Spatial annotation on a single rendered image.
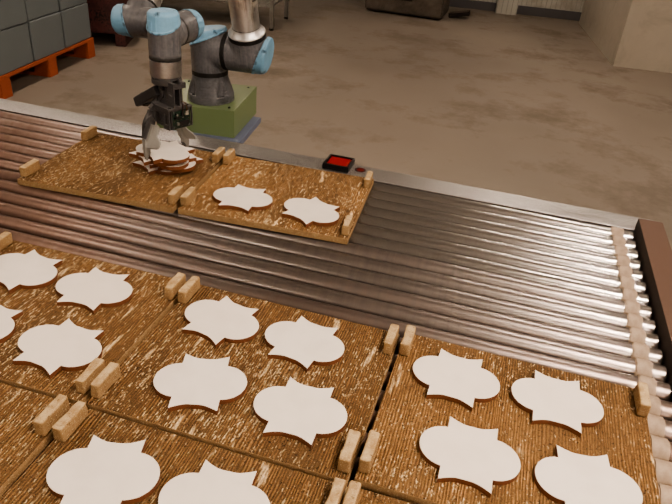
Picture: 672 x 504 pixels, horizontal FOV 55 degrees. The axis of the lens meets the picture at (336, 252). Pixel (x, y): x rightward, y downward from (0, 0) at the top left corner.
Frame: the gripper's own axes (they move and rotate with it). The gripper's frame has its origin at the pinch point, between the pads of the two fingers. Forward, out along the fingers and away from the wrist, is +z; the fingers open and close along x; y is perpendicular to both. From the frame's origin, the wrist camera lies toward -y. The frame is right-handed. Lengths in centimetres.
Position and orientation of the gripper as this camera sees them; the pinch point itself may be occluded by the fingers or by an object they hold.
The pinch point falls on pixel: (165, 151)
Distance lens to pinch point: 174.4
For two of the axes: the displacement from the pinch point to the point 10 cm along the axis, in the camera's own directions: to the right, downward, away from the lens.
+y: 7.5, 3.9, -5.4
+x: 6.6, -3.4, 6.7
